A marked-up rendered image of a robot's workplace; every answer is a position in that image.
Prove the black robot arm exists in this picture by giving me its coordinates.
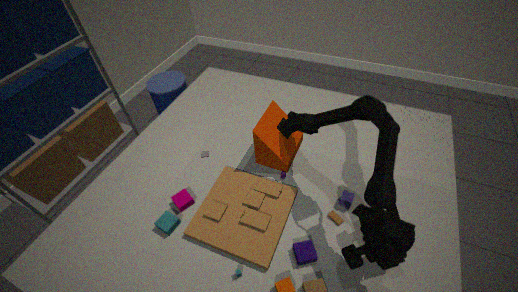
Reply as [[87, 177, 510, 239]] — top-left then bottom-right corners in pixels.
[[277, 95, 415, 270]]

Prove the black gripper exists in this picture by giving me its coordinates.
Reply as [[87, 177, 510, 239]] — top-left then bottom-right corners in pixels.
[[341, 232, 383, 270]]

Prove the magenta block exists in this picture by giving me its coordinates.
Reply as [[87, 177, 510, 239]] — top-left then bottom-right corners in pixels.
[[171, 188, 194, 213]]

